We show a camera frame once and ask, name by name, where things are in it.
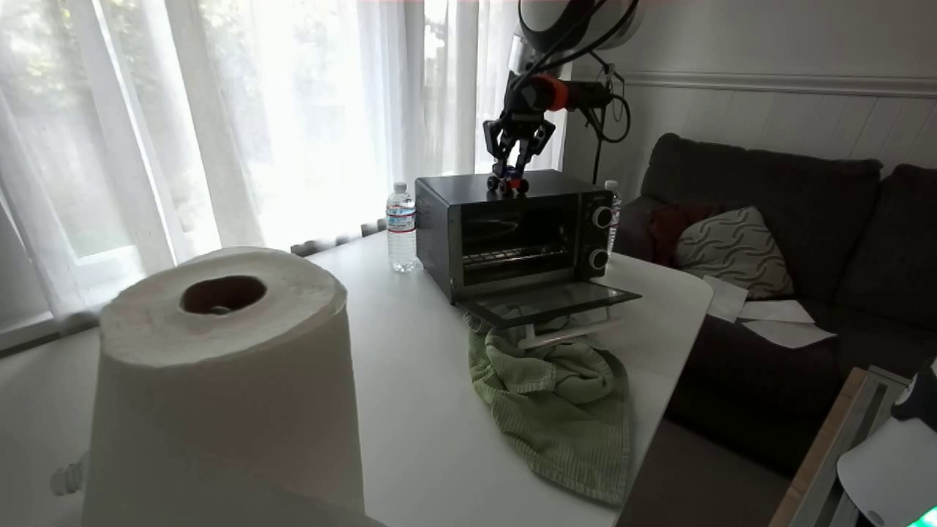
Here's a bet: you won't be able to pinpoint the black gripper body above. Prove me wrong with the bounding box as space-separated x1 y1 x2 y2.
497 74 556 133

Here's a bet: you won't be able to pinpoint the red and blue toy car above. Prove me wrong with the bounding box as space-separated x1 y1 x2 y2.
487 170 531 200

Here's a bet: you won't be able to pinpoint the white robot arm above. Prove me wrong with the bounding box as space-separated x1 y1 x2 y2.
483 0 642 197

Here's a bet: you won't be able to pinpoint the black toaster oven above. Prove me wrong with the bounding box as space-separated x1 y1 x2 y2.
417 170 633 328

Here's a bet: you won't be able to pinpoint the black floor lamp stand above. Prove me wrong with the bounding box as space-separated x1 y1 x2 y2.
588 57 633 181

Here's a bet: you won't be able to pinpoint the clear plastic water bottle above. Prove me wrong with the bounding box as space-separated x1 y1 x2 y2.
386 181 417 277

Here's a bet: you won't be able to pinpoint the dark red cushion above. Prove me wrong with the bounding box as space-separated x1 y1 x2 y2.
642 203 714 266

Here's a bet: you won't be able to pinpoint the patterned grey cushion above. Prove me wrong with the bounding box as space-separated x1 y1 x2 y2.
677 208 793 300

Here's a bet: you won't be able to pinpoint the green towel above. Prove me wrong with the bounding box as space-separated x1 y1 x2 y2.
469 322 633 509

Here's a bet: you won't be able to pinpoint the white papers on sofa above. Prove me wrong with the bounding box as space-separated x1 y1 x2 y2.
707 277 831 348

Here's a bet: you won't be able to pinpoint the dark brown sofa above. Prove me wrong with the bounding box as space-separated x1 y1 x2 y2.
616 133 937 476

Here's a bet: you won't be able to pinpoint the white sheer curtain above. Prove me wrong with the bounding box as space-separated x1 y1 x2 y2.
0 0 518 320

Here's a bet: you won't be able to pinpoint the white paper towel roll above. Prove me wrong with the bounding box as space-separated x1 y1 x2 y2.
83 249 371 527

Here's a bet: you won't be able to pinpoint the wooden side table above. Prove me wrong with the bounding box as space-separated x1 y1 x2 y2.
770 367 907 527

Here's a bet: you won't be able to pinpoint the white plate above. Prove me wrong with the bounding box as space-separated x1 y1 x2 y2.
838 420 937 527

